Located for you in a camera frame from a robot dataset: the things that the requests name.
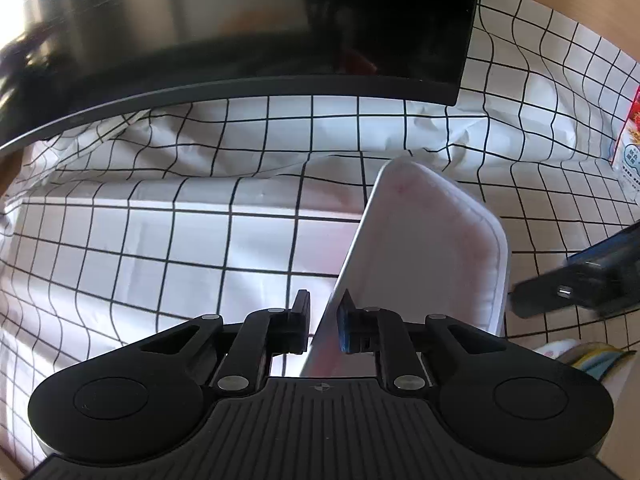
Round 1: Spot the black computer monitor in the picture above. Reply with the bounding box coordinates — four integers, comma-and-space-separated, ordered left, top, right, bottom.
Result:
0, 0, 484, 152

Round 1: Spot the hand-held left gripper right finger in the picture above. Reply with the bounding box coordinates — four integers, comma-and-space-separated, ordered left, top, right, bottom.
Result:
336, 292, 506, 392

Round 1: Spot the red cereal bag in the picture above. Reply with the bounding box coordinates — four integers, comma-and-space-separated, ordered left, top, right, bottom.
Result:
609, 85, 640, 188

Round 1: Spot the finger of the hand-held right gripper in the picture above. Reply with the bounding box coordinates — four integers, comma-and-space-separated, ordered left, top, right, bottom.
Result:
509, 260, 606, 319
565, 222, 640, 267

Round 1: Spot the white black checkered tablecloth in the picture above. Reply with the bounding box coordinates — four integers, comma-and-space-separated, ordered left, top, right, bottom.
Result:
0, 0, 640, 476

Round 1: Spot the white plate with yellow rim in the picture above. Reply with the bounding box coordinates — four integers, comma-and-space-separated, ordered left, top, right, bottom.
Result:
542, 338, 626, 367

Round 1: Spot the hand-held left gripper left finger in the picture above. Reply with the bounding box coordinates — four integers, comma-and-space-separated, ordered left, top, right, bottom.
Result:
137, 288, 312, 394

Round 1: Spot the white rectangular tray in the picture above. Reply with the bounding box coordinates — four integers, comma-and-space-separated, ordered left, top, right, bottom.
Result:
300, 156, 512, 378

